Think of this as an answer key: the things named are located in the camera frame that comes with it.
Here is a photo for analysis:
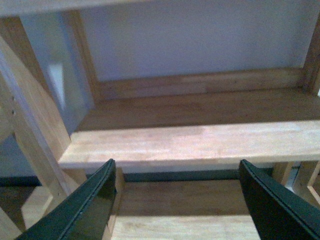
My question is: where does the wooden shelf unit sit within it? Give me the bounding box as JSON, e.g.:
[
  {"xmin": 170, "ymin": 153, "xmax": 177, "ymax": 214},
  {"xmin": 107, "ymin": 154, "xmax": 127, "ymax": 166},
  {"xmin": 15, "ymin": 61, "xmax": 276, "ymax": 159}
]
[
  {"xmin": 0, "ymin": 72, "xmax": 28, "ymax": 240},
  {"xmin": 0, "ymin": 0, "xmax": 320, "ymax": 240}
]

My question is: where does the wooden shelf unit left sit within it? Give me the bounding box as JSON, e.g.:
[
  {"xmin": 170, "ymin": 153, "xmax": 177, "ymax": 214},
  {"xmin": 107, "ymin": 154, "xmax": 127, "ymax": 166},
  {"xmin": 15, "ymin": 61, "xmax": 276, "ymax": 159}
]
[{"xmin": 0, "ymin": 72, "xmax": 28, "ymax": 240}]

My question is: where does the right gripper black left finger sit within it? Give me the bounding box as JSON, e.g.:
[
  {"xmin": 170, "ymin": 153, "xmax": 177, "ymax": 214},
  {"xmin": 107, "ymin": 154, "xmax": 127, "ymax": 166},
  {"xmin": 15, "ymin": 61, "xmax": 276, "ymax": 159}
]
[{"xmin": 17, "ymin": 159, "xmax": 117, "ymax": 240}]

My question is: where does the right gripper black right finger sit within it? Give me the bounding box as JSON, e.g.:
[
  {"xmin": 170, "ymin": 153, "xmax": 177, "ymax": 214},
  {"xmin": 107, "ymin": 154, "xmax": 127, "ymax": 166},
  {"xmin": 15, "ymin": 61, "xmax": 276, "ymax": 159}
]
[{"xmin": 238, "ymin": 159, "xmax": 320, "ymax": 240}]

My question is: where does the wooden shelf unit right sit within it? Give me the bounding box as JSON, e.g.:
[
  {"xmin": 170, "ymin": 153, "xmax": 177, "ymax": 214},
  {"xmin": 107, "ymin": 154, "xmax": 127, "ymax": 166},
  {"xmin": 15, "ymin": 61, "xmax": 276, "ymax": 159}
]
[{"xmin": 0, "ymin": 0, "xmax": 320, "ymax": 240}]

